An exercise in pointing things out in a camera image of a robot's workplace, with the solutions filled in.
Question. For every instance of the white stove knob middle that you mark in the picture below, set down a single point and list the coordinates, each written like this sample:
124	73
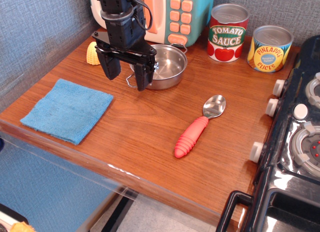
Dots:
271	107

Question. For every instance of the toy microwave teal orange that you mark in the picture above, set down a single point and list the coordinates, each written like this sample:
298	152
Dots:
170	21

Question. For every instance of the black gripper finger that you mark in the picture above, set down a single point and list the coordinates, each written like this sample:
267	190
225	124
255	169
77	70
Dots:
143	75
110	65

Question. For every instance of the tomato sauce can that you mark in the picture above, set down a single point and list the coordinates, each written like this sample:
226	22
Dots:
227	30

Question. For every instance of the grey stove burner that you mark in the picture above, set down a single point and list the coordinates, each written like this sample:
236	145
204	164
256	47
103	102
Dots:
305	148
312	98

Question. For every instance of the black toy stove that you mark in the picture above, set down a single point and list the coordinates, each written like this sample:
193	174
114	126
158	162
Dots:
286	198

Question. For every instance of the grey stove burner front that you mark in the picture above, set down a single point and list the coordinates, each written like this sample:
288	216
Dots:
305	148

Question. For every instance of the red handled metal spoon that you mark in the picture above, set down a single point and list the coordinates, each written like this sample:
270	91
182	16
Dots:
212	108

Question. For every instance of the white stove knob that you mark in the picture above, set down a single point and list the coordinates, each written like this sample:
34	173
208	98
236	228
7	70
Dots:
256	151
271	107
278	87

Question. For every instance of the white stove knob bottom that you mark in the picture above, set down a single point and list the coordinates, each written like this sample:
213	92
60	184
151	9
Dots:
256	151

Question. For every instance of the pineapple slices can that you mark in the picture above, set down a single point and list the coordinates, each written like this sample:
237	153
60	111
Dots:
269	48

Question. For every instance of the yellow toy corn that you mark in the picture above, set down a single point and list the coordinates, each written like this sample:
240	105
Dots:
91	54

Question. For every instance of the silver metal pot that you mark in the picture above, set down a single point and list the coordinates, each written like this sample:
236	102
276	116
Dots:
172	61

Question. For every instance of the grey stove burner back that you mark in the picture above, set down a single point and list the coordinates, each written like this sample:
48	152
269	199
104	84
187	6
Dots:
312	98

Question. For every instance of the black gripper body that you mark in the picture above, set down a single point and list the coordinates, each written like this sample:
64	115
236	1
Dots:
125	35

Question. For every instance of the white round stove button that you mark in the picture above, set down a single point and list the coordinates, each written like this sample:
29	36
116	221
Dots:
300	111

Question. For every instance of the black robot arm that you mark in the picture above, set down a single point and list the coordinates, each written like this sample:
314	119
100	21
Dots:
111	2

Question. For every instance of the white stove knob top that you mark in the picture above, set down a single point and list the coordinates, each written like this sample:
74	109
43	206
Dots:
278	87

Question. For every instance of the blue rag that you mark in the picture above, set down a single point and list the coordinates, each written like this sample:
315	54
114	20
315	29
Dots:
68	112

